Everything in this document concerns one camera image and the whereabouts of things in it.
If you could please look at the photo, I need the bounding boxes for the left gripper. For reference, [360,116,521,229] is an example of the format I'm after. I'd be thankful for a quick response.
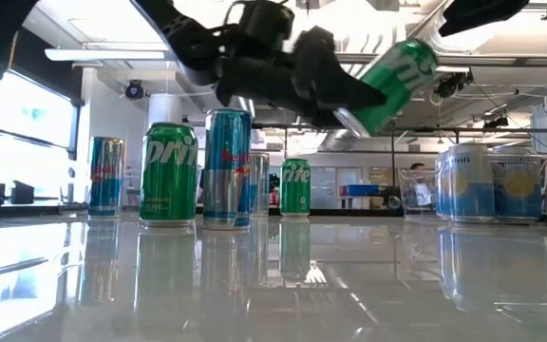
[215,26,388,128]

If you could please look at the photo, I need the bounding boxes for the green Sprite can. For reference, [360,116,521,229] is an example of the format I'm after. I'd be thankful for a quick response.
[139,122,199,228]
[332,37,441,140]
[279,158,312,219]

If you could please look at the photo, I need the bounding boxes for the Red Bull can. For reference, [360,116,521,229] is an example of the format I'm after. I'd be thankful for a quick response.
[87,136,126,219]
[202,107,254,231]
[249,151,271,219]

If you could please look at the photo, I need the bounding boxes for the white blue Spindrift can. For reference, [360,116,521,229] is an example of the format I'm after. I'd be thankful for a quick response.
[491,142,538,158]
[446,142,496,223]
[434,149,451,219]
[490,151,547,222]

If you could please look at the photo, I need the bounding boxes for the black ceiling spotlight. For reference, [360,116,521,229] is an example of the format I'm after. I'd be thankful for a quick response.
[124,79,145,101]
[433,70,474,100]

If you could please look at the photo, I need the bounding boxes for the blue storage crate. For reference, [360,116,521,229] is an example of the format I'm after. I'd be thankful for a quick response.
[339,183,380,199]

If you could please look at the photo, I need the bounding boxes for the person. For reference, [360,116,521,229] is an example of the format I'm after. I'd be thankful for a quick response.
[406,161,434,210]

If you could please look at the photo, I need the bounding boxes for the white round pillar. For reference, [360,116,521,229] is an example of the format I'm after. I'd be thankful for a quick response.
[147,93,184,125]

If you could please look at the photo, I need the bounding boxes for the long overhead light bar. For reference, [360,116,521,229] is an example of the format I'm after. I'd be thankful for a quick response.
[44,47,547,67]

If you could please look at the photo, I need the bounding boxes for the large bright window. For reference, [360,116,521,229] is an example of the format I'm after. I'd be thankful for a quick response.
[0,70,80,203]

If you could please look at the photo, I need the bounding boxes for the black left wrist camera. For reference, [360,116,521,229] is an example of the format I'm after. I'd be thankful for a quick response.
[242,0,296,48]

